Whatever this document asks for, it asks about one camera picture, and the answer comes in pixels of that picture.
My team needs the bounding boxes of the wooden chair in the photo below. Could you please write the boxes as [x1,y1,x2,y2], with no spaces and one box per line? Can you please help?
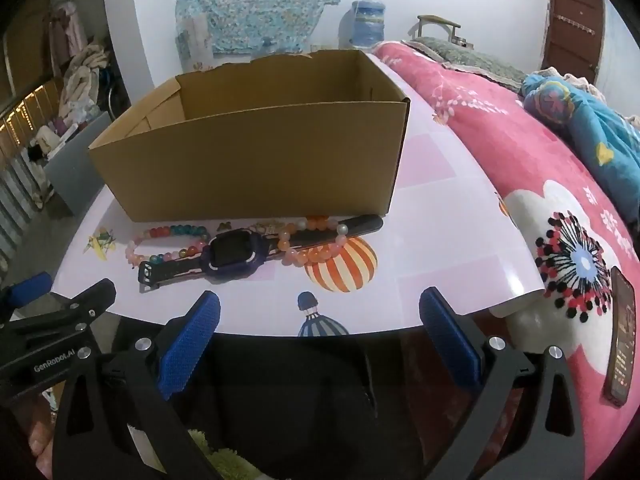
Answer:
[417,14,462,41]

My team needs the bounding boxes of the pile of light clothes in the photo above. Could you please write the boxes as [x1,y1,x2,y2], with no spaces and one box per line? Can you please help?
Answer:
[60,40,118,126]

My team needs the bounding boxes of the grey green patterned blanket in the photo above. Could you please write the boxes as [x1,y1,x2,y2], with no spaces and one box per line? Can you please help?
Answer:
[402,36,526,93]

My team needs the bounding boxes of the dark cloth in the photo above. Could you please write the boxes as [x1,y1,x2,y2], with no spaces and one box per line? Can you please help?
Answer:
[115,332,481,480]

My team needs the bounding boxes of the multicoloured bead bracelet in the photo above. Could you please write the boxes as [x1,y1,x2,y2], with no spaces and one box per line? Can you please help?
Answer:
[125,224,211,273]

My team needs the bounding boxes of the grey box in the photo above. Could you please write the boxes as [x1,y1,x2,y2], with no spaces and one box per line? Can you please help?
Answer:
[45,110,113,213]

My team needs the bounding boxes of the blue patterned quilt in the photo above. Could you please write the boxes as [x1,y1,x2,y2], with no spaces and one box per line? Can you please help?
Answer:
[520,72,640,193]

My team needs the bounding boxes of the pink floral blanket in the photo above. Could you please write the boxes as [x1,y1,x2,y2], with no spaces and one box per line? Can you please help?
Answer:
[372,40,640,480]

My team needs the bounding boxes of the hanging pink clothes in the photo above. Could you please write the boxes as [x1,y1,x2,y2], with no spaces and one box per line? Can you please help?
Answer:
[47,2,83,61]

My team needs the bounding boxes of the brown cardboard box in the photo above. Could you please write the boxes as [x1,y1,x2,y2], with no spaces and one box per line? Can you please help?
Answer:
[88,49,412,223]

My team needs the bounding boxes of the metal railing with lights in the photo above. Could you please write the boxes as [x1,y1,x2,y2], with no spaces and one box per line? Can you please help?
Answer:
[0,77,66,266]

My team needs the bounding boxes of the black smartphone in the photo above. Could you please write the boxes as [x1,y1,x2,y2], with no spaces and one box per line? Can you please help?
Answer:
[602,266,637,406]

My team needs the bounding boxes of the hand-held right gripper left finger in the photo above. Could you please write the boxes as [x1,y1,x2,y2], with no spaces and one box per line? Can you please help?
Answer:
[52,290,223,480]

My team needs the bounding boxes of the hanging turquoise floral cloth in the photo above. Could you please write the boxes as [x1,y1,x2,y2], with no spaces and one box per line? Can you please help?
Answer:
[175,0,342,56]

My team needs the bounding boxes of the purple black smartwatch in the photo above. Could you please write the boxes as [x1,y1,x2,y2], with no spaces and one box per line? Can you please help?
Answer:
[138,214,385,293]

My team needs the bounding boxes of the green fluffy rug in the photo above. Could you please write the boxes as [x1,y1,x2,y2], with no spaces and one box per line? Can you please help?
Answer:
[187,427,263,480]

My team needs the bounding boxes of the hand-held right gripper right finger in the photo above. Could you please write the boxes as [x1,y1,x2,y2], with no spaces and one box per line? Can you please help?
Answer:
[419,287,586,480]

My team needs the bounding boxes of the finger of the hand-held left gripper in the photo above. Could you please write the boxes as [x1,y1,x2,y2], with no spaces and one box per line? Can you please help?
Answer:
[0,279,117,406]
[0,271,55,318]

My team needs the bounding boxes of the orange pink bead bracelet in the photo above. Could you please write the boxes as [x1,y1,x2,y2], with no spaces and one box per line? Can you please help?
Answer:
[276,215,351,267]

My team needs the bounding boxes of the blue water dispenser bottle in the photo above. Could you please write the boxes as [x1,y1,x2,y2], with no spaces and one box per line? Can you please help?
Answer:
[342,0,387,50]

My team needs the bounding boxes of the brown door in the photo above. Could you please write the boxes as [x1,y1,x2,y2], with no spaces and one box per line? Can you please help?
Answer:
[540,0,606,83]

